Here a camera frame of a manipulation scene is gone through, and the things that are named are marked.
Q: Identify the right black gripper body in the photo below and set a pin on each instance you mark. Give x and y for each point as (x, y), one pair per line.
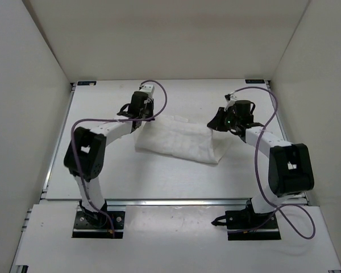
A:
(232, 120)

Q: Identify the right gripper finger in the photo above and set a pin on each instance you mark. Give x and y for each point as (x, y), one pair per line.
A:
(221, 113)
(217, 125)

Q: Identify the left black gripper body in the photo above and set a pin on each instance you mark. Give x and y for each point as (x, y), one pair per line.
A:
(148, 111)

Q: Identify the white pleated skirt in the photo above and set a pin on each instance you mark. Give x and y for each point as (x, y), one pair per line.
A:
(182, 138)

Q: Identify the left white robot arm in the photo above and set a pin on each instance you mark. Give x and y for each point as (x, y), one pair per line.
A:
(85, 158)

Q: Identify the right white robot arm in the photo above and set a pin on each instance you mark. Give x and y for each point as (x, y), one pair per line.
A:
(289, 167)

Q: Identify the right blue table label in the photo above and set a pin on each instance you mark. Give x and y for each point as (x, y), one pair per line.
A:
(254, 81)

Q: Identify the blue table label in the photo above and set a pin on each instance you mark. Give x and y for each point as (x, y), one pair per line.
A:
(254, 81)
(86, 83)

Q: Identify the left blue table label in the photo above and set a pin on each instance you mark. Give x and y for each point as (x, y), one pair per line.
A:
(86, 83)

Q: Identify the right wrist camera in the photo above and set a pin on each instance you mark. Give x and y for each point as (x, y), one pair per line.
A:
(230, 99)

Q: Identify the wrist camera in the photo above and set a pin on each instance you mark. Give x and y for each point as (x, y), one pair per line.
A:
(148, 89)
(230, 99)

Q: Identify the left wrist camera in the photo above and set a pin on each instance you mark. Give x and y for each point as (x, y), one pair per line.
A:
(148, 89)

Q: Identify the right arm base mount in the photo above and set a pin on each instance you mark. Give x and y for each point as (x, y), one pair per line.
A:
(246, 225)

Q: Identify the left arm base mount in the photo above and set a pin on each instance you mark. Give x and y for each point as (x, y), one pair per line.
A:
(96, 225)

